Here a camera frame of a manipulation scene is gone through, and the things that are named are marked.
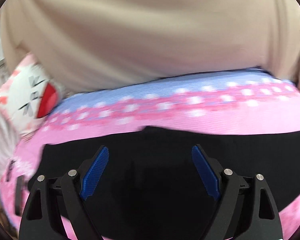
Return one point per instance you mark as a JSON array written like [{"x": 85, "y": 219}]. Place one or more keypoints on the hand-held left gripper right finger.
[{"x": 206, "y": 173}]

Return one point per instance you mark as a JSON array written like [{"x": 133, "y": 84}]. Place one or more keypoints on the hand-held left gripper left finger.
[{"x": 96, "y": 171}]

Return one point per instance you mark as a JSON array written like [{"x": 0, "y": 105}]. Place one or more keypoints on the black pants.
[{"x": 152, "y": 170}]

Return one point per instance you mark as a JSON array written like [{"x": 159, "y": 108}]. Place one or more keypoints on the pink floral printed blanket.
[{"x": 190, "y": 105}]

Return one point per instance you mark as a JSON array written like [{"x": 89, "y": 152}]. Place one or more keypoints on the white cartoon face pillow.
[{"x": 31, "y": 95}]

